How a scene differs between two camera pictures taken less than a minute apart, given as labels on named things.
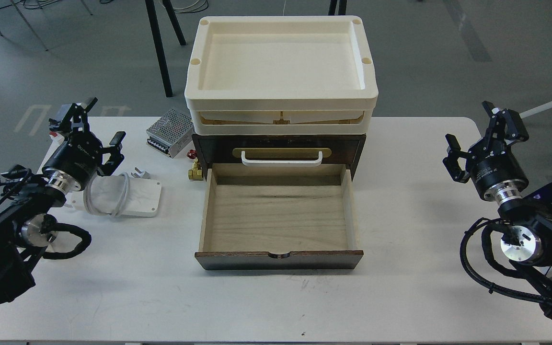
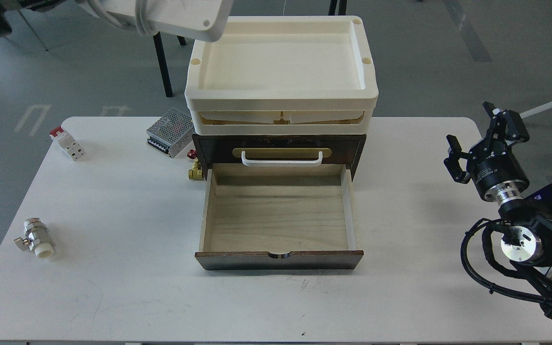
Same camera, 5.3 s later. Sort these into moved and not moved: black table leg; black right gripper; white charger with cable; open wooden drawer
Moved: white charger with cable
Not moved: black right gripper; black table leg; open wooden drawer
